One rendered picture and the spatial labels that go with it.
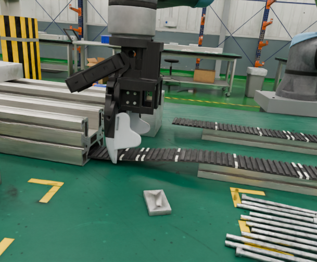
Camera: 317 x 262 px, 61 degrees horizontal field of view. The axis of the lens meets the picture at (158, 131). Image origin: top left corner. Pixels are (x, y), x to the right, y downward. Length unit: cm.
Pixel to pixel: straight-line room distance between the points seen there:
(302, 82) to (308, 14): 766
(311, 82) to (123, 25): 81
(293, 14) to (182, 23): 297
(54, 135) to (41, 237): 20
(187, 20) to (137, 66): 776
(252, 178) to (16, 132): 42
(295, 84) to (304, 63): 8
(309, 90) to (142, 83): 77
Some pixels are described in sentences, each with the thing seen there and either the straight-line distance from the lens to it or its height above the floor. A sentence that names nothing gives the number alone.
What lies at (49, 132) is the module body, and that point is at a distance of 49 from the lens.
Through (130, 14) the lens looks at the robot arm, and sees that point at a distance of 42.
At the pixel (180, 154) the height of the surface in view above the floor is 81.
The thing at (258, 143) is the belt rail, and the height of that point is 79.
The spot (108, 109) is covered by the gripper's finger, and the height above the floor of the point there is 89.
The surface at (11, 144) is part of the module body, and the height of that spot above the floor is 80.
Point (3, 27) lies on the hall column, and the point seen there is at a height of 97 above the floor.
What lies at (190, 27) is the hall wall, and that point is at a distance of 815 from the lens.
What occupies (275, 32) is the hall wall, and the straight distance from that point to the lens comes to 845.
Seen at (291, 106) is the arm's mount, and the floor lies 81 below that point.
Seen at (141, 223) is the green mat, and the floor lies 78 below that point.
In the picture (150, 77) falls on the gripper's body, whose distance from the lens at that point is 43.
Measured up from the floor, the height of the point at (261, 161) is 81.
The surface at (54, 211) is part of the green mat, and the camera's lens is 39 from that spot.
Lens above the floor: 101
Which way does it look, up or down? 20 degrees down
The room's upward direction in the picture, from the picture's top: 5 degrees clockwise
